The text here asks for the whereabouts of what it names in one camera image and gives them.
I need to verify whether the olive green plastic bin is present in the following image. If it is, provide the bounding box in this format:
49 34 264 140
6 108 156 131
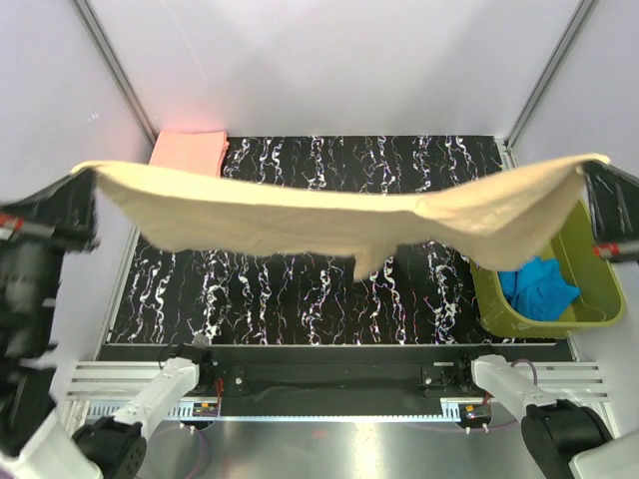
470 201 625 339

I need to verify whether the left aluminium corner post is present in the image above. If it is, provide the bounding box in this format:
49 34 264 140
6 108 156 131
70 0 158 145

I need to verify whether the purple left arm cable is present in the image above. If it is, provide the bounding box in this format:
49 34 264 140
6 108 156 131
187 429 214 479

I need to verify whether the beige t shirt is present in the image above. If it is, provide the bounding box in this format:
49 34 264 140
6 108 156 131
76 154 609 280

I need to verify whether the folded pink t shirt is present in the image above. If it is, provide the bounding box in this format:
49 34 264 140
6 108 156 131
149 131 229 178

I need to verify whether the right aluminium corner post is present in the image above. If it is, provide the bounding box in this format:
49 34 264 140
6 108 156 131
504 0 600 152

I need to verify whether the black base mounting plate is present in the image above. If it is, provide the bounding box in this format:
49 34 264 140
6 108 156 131
94 343 575 419

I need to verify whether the aluminium frame rail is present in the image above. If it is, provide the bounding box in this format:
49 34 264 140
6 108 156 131
64 361 613 425

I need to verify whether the blue t shirt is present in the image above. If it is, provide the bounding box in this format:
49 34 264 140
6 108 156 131
498 256 581 321

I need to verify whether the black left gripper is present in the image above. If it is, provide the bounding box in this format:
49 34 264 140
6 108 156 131
0 161 103 349

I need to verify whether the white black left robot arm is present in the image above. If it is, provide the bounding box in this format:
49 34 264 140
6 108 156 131
1 171 216 478

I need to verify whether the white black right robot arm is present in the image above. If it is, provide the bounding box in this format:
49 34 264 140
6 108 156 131
452 160 638 478

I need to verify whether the aluminium corner post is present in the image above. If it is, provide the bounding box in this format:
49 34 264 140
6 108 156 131
504 0 600 152
70 0 158 145

